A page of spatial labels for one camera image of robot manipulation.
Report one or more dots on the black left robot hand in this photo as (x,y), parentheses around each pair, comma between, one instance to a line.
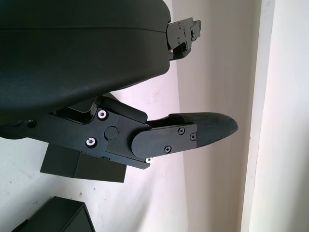
(72,60)

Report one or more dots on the black RealSense box lid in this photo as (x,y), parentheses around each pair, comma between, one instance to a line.
(96,172)

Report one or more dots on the black box base with insert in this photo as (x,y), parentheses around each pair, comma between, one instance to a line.
(60,217)

